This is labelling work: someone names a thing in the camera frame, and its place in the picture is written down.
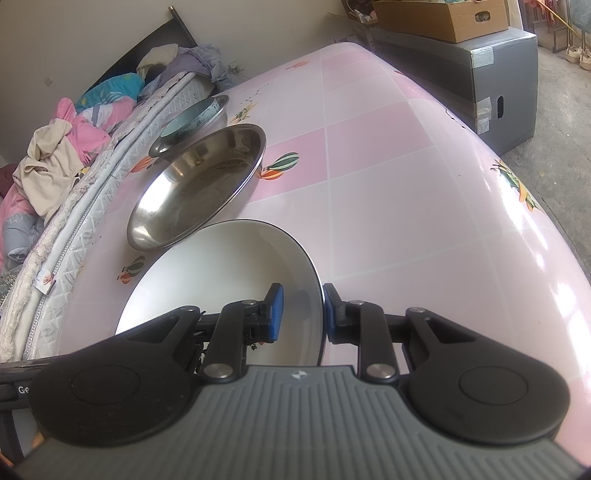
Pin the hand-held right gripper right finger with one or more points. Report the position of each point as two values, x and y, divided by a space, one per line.
328 314

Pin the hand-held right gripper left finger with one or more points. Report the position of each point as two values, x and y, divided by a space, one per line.
276 314

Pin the white ceramic plate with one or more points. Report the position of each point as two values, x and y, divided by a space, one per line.
221 272

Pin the medium stainless steel plate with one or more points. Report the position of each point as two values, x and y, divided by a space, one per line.
207 184

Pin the large stainless steel plate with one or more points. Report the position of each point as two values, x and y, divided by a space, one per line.
138 243

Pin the stainless steel bowl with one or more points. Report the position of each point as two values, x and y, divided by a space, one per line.
156 148

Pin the teal patterned ceramic bowl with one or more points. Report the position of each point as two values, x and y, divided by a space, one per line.
184 124

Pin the pink printed tablecloth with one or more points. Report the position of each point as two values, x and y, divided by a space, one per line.
392 207

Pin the quilted mattress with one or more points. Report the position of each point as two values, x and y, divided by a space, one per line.
78 230

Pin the cream garment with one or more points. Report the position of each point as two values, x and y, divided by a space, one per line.
46 170

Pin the grey bed sheet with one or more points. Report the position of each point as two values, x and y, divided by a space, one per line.
198 60

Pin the teal printed quilt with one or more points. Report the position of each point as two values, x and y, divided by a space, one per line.
111 90

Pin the grey storage box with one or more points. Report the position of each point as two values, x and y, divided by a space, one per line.
498 83

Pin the dark headboard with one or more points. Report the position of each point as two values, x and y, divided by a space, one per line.
134 53

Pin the small cluttered cardboard box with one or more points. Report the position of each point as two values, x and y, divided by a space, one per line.
360 9

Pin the long cardboard box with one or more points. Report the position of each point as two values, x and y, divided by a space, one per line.
443 18

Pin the white shoes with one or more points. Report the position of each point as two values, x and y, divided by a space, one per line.
577 55

